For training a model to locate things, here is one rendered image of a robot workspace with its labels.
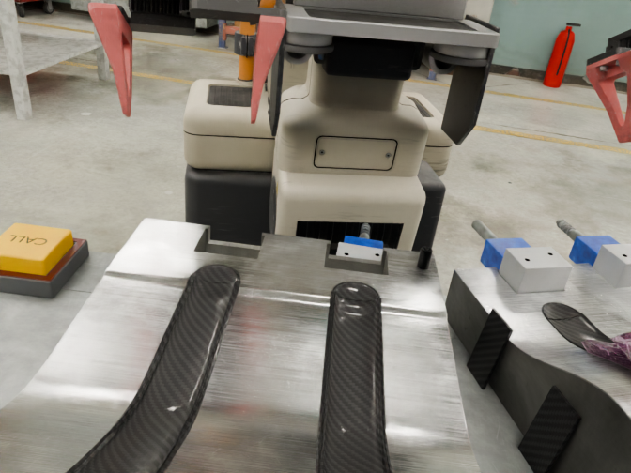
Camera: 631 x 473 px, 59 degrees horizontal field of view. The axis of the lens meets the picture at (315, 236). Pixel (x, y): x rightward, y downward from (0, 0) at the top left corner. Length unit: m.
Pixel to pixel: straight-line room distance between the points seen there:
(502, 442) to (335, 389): 0.17
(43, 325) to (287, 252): 0.23
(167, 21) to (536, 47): 5.47
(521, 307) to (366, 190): 0.36
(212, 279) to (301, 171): 0.42
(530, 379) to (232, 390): 0.23
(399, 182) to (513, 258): 0.34
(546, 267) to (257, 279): 0.27
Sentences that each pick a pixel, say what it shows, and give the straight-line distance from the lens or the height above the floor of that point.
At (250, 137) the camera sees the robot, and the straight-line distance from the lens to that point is 1.08.
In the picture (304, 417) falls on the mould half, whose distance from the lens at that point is 0.34.
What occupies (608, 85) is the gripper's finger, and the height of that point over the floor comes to 1.03.
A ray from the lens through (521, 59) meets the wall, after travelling 5.86.
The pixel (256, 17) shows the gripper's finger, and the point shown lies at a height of 1.07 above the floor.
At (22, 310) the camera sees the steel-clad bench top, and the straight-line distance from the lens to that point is 0.58.
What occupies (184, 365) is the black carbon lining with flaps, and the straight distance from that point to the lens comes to 0.37.
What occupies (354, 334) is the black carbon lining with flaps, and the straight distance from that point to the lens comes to 0.40.
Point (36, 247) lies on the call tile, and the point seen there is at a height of 0.84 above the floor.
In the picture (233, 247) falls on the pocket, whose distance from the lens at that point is 0.50.
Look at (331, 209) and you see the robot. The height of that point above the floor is 0.77.
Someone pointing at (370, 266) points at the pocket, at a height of 0.87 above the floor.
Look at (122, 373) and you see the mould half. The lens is 0.37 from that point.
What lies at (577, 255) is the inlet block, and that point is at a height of 0.85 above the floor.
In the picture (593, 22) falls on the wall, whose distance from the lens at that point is 5.92.
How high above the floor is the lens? 1.13
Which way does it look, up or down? 30 degrees down
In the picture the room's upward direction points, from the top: 7 degrees clockwise
